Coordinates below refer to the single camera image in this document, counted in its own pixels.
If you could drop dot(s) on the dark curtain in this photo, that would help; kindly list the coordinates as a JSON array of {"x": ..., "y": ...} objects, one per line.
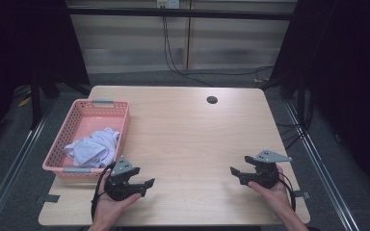
[
  {"x": 350, "y": 80},
  {"x": 19, "y": 41}
]

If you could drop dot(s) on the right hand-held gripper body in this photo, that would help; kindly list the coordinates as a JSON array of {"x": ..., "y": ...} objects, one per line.
[{"x": 265, "y": 174}]

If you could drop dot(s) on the grey tape piece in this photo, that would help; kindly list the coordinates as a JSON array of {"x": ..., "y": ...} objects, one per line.
[
  {"x": 47, "y": 198},
  {"x": 303, "y": 194}
]

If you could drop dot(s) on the black horizontal bar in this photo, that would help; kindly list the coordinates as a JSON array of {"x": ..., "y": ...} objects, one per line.
[{"x": 179, "y": 13}]

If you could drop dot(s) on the white wall power outlet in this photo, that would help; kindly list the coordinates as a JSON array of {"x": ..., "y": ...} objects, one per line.
[{"x": 168, "y": 3}]

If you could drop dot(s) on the metal floor rail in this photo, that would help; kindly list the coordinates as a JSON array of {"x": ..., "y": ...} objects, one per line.
[
  {"x": 321, "y": 166},
  {"x": 16, "y": 160}
]

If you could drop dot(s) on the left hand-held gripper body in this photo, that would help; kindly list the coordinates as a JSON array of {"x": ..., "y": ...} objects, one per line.
[{"x": 118, "y": 187}]

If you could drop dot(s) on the person's left hand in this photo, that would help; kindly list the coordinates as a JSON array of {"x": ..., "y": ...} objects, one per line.
[{"x": 109, "y": 210}]

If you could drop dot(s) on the person's right hand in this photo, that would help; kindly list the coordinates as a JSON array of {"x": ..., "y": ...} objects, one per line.
[{"x": 277, "y": 195}]

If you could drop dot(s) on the round black table grommet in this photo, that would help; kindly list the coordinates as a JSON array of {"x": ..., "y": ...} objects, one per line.
[{"x": 212, "y": 99}]

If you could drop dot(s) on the white cat print towel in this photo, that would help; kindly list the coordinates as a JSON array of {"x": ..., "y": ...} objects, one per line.
[{"x": 93, "y": 149}]

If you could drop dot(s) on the black metal stand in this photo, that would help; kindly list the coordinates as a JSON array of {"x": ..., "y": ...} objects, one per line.
[
  {"x": 36, "y": 96},
  {"x": 301, "y": 96}
]

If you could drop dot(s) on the yellow floor object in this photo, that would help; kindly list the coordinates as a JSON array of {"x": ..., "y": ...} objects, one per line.
[{"x": 24, "y": 102}]

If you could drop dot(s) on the pink plastic basket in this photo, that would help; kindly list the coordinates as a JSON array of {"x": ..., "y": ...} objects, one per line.
[{"x": 93, "y": 128}]

